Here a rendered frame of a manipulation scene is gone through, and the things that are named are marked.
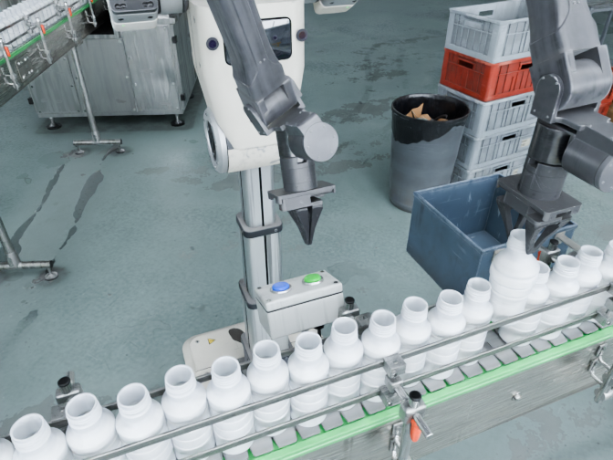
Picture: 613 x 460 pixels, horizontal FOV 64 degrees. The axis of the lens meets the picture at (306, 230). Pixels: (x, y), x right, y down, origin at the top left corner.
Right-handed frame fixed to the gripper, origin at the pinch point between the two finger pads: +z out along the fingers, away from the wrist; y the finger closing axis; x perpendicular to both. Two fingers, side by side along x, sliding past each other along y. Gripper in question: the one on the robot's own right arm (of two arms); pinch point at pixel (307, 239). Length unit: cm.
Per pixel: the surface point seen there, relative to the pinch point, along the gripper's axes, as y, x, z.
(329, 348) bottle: -4.3, -16.1, 11.9
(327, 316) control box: 0.3, -3.8, 13.2
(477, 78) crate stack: 172, 166, -18
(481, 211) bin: 77, 50, 21
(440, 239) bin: 50, 34, 20
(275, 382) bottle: -13.7, -18.4, 13.1
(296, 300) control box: -4.8, -3.9, 8.8
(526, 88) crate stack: 205, 164, -8
